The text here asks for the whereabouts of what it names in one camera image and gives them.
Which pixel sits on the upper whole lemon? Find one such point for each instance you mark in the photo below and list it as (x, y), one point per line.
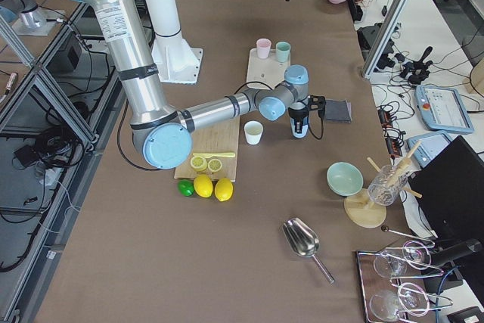
(224, 190)

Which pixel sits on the shiny metal scoop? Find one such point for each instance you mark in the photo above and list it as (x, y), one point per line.
(305, 243)

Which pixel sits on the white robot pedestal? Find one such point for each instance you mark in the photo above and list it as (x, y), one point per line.
(166, 20)

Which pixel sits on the wooden cutting board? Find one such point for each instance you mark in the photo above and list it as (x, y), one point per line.
(219, 138)

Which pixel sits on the blue teach pendant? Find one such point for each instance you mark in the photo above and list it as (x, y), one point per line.
(442, 109)

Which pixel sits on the yellow plastic knife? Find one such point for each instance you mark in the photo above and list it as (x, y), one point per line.
(211, 155)

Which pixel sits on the cream rabbit tray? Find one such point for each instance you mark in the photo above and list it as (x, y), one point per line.
(265, 73)

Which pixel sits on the wooden stand with round base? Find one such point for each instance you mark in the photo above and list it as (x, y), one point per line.
(369, 215)

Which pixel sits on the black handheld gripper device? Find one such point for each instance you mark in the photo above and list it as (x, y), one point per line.
(415, 72)

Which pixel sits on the green plastic cup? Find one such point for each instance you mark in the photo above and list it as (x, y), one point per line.
(282, 51)

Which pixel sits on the pale yellow plastic cup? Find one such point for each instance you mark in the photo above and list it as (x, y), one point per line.
(253, 132)

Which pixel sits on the lemon slice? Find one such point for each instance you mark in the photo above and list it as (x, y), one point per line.
(214, 165)
(198, 163)

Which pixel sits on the lower whole lemon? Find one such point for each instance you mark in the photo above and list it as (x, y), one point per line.
(203, 186)

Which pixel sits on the clear glass mug on stand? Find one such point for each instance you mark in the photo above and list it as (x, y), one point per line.
(387, 185)

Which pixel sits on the green lime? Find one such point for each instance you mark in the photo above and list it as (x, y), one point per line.
(186, 187)

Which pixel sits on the black monitor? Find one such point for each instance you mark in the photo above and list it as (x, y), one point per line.
(452, 192)

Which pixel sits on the pink plastic cup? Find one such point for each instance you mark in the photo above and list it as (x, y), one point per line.
(263, 48)

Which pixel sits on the lower lemon slice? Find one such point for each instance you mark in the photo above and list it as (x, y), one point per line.
(198, 163)

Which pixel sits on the upper lemon slice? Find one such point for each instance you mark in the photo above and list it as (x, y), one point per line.
(214, 165)

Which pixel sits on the aluminium frame post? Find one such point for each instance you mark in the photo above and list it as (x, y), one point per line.
(383, 37)

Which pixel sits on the folded grey cloth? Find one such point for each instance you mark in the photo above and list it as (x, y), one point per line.
(338, 111)

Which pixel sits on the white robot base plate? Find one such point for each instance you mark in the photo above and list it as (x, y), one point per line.
(176, 60)

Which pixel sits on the green plastic bowl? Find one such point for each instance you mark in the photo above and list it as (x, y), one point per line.
(344, 179)

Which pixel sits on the mirror tray with glasses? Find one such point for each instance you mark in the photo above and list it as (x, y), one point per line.
(401, 283)

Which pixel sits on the whole lemon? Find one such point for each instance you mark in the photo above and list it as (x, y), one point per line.
(224, 190)
(203, 186)

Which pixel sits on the blue plastic cup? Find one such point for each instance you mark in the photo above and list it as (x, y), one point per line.
(305, 129)

